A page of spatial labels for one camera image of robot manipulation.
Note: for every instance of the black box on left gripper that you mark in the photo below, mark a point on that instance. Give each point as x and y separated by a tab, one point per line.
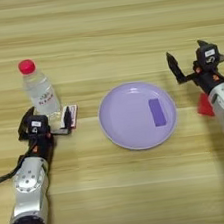
37	125

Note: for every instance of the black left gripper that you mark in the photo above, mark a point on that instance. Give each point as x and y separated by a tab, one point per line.
41	144

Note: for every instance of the red and white small box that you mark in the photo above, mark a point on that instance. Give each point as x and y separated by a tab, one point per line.
74	115

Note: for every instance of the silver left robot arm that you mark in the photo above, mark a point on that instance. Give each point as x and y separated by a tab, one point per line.
28	194

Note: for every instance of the clear water bottle red cap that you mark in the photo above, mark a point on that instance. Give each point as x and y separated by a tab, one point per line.
42	92

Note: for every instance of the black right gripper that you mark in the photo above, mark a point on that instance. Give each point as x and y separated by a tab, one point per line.
209	78

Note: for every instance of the red cube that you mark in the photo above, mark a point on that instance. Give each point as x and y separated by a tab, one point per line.
205	105

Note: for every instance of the purple round plate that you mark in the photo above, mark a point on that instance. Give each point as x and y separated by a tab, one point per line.
132	128

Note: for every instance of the purple rectangular block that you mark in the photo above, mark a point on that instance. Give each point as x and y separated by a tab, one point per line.
157	112

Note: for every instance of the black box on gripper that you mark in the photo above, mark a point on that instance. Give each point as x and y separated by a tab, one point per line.
37	125
208	56

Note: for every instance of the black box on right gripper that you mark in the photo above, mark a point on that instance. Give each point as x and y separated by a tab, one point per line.
208	56

